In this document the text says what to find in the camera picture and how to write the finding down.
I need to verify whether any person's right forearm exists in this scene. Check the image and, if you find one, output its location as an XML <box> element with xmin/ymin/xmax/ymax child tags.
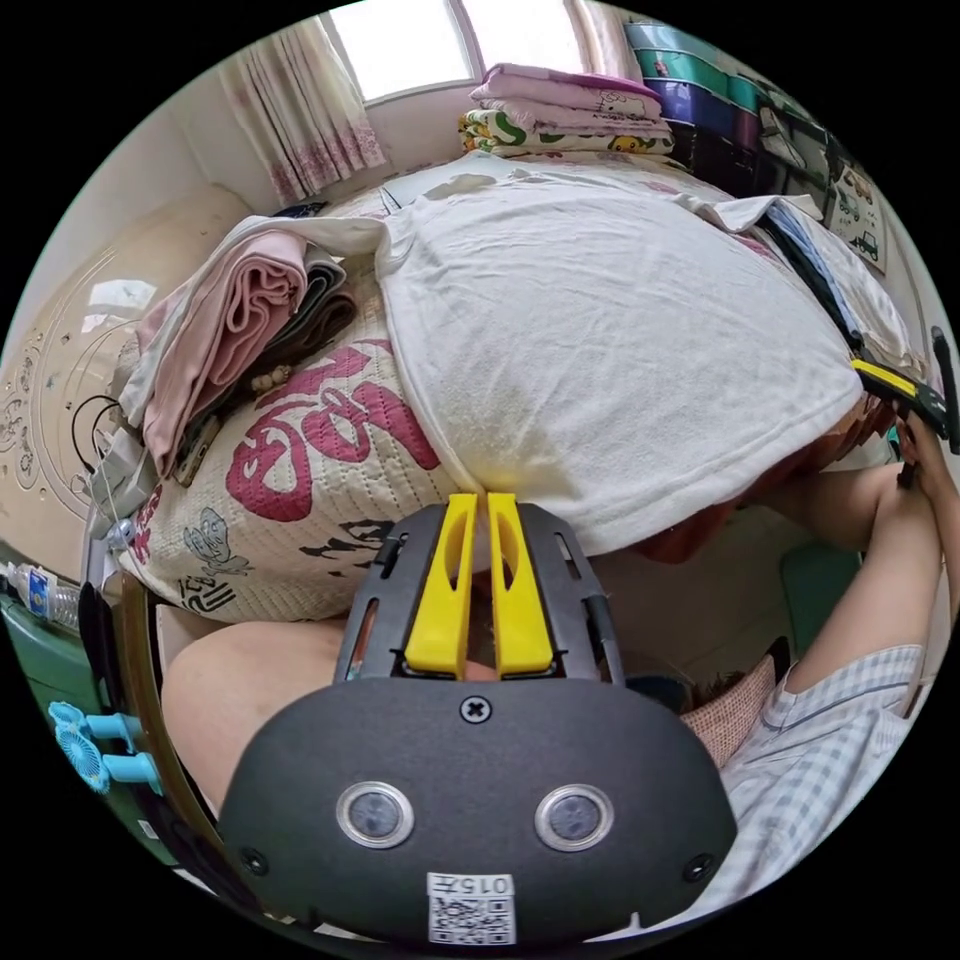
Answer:
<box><xmin>839</xmin><ymin>479</ymin><xmax>948</xmax><ymax>646</ymax></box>

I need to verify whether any blue handheld fan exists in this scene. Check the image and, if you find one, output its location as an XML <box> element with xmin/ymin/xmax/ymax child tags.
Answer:
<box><xmin>47</xmin><ymin>700</ymin><xmax>164</xmax><ymax>798</ymax></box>

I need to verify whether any yellow printed folded blanket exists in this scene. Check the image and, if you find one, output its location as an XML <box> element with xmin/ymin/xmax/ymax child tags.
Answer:
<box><xmin>458</xmin><ymin>108</ymin><xmax>676</xmax><ymax>160</ymax></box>

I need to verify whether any person's right hand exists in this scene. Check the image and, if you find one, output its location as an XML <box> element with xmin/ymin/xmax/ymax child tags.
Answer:
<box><xmin>895</xmin><ymin>413</ymin><xmax>952</xmax><ymax>499</ymax></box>

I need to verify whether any window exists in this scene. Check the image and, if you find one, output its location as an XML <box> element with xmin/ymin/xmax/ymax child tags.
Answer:
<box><xmin>322</xmin><ymin>0</ymin><xmax>594</xmax><ymax>104</ymax></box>

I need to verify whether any pile of clothes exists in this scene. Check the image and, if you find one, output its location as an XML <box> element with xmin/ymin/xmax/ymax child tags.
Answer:
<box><xmin>749</xmin><ymin>194</ymin><xmax>925</xmax><ymax>376</ymax></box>
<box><xmin>118</xmin><ymin>224</ymin><xmax>361</xmax><ymax>481</ymax></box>

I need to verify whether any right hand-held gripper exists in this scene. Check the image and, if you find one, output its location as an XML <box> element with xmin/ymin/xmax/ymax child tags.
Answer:
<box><xmin>851</xmin><ymin>358</ymin><xmax>955</xmax><ymax>445</ymax></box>

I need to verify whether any shelf with coloured boxes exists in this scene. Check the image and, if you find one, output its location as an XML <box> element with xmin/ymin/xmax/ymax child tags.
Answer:
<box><xmin>622</xmin><ymin>22</ymin><xmax>845</xmax><ymax>200</ymax></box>

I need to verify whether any white top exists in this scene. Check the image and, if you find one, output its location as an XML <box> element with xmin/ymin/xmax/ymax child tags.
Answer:
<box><xmin>239</xmin><ymin>153</ymin><xmax>865</xmax><ymax>560</ymax></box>

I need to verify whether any clear plastic water bottle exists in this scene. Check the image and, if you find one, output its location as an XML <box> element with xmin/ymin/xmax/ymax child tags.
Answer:
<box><xmin>0</xmin><ymin>562</ymin><xmax>81</xmax><ymax>633</ymax></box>

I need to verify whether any person's body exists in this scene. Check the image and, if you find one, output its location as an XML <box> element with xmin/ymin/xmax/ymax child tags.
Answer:
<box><xmin>161</xmin><ymin>466</ymin><xmax>948</xmax><ymax>939</ymax></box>

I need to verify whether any bed with printed quilt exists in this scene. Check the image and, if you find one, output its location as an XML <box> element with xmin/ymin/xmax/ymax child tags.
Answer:
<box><xmin>0</xmin><ymin>149</ymin><xmax>931</xmax><ymax>624</ymax></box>

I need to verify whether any pink folded blanket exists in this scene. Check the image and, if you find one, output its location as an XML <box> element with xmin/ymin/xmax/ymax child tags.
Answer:
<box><xmin>470</xmin><ymin>63</ymin><xmax>666</xmax><ymax>133</ymax></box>

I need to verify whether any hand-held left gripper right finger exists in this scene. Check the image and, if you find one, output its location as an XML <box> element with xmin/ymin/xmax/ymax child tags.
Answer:
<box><xmin>488</xmin><ymin>492</ymin><xmax>557</xmax><ymax>675</ymax></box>

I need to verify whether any black cable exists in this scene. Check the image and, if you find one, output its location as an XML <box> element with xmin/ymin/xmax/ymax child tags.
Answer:
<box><xmin>70</xmin><ymin>393</ymin><xmax>126</xmax><ymax>498</ymax></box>

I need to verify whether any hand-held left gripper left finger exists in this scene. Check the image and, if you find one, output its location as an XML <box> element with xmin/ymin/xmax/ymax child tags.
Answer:
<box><xmin>404</xmin><ymin>493</ymin><xmax>479</xmax><ymax>674</ymax></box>

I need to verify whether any pink flowered curtain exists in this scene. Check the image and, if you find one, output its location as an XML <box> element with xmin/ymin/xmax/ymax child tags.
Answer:
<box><xmin>573</xmin><ymin>0</ymin><xmax>639</xmax><ymax>78</ymax></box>
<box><xmin>217</xmin><ymin>22</ymin><xmax>388</xmax><ymax>208</ymax></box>

